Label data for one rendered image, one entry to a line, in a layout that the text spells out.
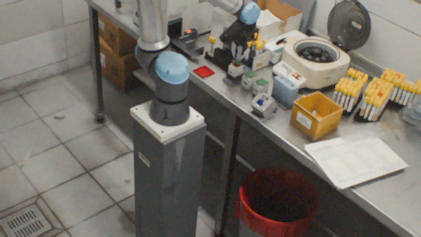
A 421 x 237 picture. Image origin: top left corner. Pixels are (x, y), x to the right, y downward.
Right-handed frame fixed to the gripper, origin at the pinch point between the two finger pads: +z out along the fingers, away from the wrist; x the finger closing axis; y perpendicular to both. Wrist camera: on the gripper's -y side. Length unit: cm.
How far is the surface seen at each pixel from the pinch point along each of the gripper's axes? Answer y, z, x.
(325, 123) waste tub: 1.7, 3.4, -46.5
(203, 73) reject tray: -7.1, 10.1, 11.1
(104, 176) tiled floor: -31, 98, 60
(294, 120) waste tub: -1.6, 7.9, -35.4
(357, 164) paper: -1, 9, -64
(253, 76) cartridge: 1.7, 3.7, -9.3
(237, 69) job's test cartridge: -0.8, 3.3, -2.0
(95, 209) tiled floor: -48, 98, 43
